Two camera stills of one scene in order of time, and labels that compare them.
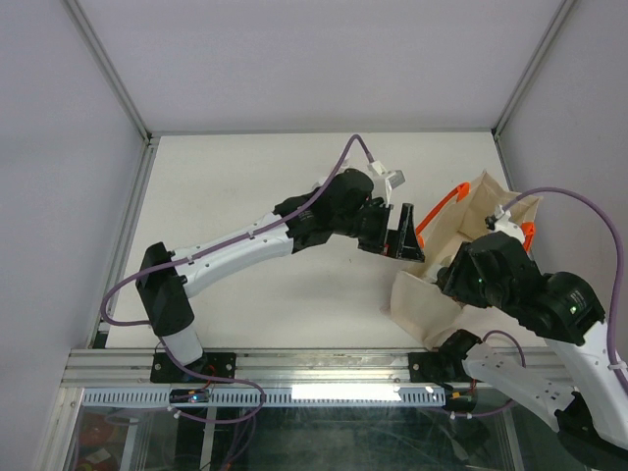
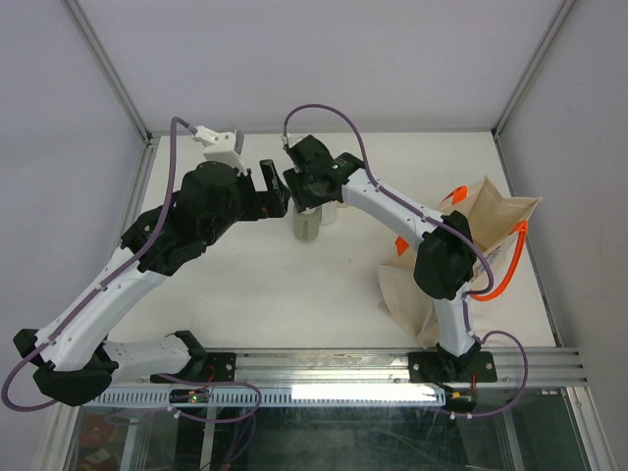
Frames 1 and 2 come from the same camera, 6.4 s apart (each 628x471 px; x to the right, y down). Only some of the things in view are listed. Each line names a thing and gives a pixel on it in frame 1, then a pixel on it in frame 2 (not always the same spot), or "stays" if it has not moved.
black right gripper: [452, 280] -> [292, 177]
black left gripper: [400, 244] -> [275, 199]
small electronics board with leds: [188, 395] stays
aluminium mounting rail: [101, 367] stays
